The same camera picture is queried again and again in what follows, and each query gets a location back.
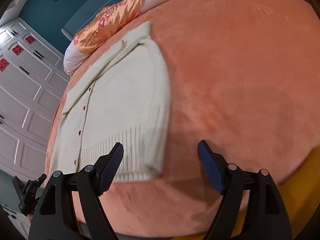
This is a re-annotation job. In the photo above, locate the cream knit cherry cardigan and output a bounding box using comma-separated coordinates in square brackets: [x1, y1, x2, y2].
[49, 22, 171, 182]

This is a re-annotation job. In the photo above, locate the white panelled wardrobe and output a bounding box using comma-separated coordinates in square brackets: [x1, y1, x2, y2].
[1, 18, 69, 181]

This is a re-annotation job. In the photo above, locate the orange plush bed blanket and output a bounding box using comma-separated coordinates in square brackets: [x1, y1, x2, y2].
[44, 0, 320, 238]

